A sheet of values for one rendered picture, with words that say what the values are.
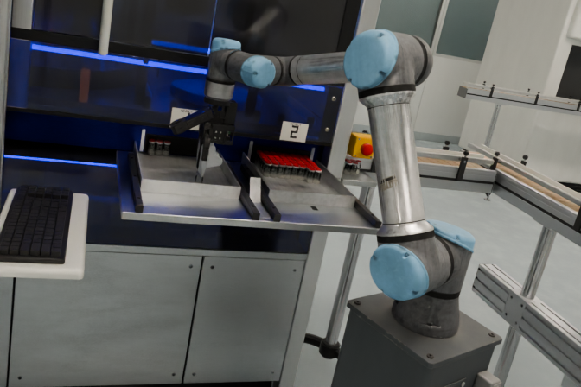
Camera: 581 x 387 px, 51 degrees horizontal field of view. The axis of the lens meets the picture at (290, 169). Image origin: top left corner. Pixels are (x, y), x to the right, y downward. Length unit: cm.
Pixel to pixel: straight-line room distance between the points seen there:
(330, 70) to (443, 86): 613
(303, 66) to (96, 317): 105
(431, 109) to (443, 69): 49
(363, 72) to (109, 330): 126
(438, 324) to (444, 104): 635
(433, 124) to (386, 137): 642
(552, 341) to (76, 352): 156
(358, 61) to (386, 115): 12
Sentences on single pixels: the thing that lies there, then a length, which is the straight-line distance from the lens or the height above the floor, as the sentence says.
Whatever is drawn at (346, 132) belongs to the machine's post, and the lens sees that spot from 195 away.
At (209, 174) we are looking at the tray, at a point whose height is 88.
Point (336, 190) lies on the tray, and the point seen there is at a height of 88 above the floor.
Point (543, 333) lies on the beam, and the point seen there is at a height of 50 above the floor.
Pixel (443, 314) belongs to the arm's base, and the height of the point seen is 84.
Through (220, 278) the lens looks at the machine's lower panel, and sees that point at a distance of 203.
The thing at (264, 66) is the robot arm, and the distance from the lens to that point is 147.
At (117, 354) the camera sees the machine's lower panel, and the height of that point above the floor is 21.
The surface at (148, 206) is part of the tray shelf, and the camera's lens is 150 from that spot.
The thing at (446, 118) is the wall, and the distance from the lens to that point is 769.
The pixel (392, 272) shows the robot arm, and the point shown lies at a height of 96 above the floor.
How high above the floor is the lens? 144
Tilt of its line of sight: 16 degrees down
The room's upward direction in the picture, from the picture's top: 11 degrees clockwise
